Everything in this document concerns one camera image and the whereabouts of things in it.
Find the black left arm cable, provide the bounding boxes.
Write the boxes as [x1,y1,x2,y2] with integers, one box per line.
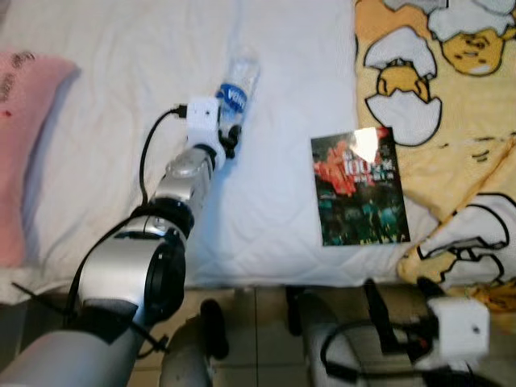
[139,103,188,209]

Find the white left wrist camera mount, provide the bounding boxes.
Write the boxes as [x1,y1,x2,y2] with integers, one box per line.
[184,97,223,151]

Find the pink pillow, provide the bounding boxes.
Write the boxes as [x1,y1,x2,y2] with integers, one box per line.
[0,51,79,268]

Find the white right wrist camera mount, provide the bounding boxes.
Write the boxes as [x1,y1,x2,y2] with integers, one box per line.
[426,297,490,362]

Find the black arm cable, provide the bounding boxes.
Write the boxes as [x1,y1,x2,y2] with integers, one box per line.
[139,103,188,209]
[320,321,485,384]

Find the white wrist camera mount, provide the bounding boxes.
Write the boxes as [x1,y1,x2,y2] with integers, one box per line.
[184,97,223,151]
[426,297,490,362]

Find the clear blue label water bottle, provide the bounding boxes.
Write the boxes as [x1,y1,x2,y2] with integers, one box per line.
[216,52,261,134]

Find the dark glossy cover book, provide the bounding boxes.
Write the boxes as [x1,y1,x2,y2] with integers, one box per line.
[310,127,410,247]

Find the yellow cartoon print quilt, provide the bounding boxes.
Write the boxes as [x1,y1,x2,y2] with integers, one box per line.
[353,0,516,335]

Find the grey robot left leg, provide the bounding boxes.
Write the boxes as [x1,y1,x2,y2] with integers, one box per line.
[160,298,229,387]

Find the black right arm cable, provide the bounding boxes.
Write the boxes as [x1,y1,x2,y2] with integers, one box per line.
[320,321,485,384]

